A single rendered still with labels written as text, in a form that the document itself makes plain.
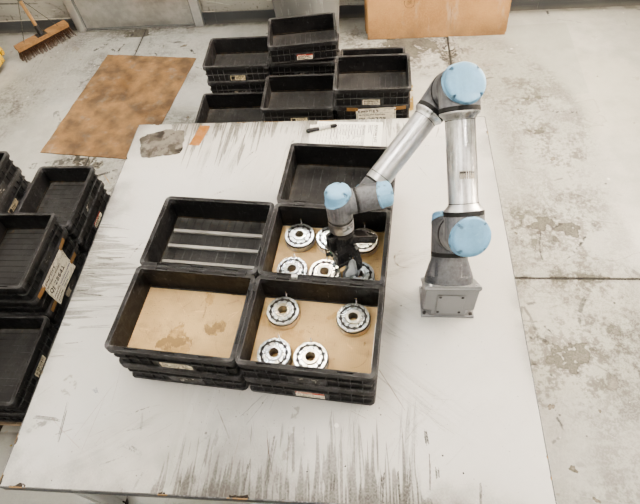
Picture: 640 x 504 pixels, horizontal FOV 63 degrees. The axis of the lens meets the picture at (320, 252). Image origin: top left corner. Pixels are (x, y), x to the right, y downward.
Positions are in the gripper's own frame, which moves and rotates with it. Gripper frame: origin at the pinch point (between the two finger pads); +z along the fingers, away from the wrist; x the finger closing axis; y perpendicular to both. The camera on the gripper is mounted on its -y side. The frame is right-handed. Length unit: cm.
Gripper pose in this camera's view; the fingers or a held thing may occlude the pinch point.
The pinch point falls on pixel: (353, 269)
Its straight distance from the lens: 171.3
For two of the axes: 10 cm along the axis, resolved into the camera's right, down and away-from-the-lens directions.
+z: 1.3, 6.8, 7.2
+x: 5.7, 5.4, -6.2
